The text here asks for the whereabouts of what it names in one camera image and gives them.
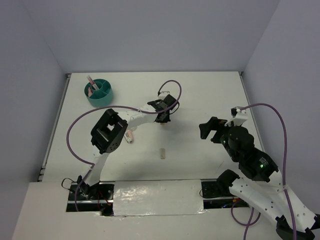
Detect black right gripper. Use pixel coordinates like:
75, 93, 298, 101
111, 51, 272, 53
198, 115, 238, 161

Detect pink mini stapler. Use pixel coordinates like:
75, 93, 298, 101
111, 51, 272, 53
124, 130, 134, 144

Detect beige rectangular eraser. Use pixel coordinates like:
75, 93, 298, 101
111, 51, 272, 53
159, 148, 166, 160

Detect red pink pen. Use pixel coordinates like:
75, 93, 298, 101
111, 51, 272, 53
87, 75, 99, 90

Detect clear tape roll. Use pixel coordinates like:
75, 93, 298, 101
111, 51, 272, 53
129, 126, 138, 132

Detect pink capped highlighter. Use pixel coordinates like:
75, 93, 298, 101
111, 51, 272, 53
87, 87, 93, 97

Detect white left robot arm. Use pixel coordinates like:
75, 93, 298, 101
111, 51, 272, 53
75, 94, 180, 200

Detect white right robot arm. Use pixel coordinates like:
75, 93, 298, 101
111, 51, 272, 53
199, 117, 320, 240

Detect teal round compartment organizer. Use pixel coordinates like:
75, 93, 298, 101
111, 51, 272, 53
84, 79, 114, 108

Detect silver foil tape sheet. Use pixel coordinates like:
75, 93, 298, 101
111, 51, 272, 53
113, 179, 206, 217

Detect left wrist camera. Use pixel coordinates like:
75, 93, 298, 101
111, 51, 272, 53
158, 90, 170, 98

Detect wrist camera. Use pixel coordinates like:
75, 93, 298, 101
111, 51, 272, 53
224, 106, 248, 127
158, 90, 170, 98

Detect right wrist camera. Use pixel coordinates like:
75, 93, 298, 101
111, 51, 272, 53
224, 106, 248, 127

